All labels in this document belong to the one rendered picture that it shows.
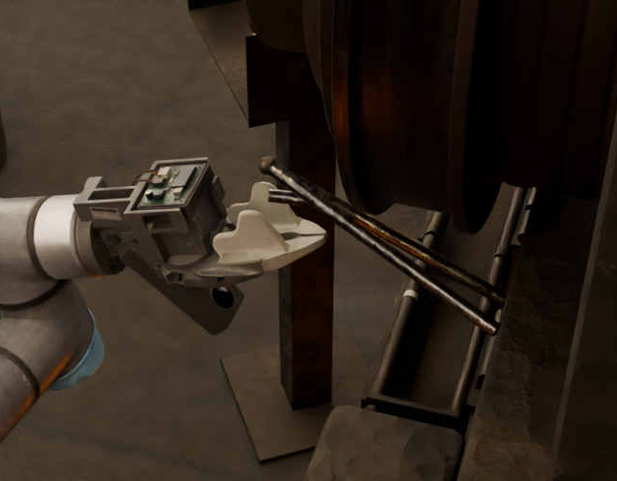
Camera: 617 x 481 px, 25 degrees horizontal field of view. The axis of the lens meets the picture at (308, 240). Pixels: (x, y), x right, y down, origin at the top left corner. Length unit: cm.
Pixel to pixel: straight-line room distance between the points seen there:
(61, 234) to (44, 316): 11
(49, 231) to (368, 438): 40
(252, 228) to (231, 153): 129
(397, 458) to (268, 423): 105
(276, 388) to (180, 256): 86
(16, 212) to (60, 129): 126
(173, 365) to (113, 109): 63
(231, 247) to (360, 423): 26
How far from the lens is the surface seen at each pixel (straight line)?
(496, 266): 121
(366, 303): 215
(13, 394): 126
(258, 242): 114
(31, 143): 248
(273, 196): 101
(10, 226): 125
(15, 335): 129
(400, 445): 95
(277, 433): 197
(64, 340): 130
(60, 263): 123
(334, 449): 94
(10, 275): 127
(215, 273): 115
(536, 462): 86
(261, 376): 204
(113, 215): 119
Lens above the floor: 154
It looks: 43 degrees down
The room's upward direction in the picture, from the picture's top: straight up
